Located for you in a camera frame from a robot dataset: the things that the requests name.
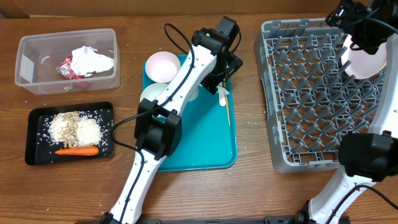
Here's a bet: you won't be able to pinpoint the white plastic fork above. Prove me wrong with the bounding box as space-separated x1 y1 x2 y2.
217 85 229 107

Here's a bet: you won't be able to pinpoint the white round plate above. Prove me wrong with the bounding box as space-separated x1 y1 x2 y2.
340 35 387 80

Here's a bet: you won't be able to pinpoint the white paper cup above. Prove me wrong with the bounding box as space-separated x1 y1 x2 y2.
188 86 199 101

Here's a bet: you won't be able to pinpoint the pink bowl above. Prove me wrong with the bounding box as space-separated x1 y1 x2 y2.
145 52 181 83

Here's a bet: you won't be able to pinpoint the white bowl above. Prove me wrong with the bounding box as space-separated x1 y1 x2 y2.
140 83 167 101

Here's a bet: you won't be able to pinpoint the white napkin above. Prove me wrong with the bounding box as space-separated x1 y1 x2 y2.
70 46 114 78

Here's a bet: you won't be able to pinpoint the red snack wrapper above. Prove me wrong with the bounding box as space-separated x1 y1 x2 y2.
56 56 85 80

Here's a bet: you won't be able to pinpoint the orange carrot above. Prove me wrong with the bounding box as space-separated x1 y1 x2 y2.
55 146 99 156

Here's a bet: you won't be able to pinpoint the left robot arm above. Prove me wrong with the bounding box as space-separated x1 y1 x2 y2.
100 17 243 223

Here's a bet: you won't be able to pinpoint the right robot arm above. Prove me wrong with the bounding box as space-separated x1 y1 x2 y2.
288 1 397 223

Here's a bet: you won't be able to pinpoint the grey dishwasher rack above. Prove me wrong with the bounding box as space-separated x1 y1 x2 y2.
254 18 384 174

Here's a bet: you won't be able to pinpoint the wooden chopstick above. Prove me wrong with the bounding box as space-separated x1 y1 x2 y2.
223 81 231 127

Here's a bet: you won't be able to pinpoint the teal plastic serving tray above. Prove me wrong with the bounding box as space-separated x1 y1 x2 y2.
141 53 238 172

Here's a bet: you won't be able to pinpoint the spilled rice pile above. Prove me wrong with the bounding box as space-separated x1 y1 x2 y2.
49 116 102 147

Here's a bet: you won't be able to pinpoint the peanuts in pink bowl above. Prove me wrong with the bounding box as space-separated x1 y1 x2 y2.
50 111 80 148

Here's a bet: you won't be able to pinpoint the clear plastic bin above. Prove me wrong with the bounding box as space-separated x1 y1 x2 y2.
15 29 120 95

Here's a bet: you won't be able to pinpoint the black plastic tray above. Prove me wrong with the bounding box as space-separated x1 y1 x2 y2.
25 101 114 166

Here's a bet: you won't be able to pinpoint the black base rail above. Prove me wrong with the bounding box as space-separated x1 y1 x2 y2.
137 216 295 224

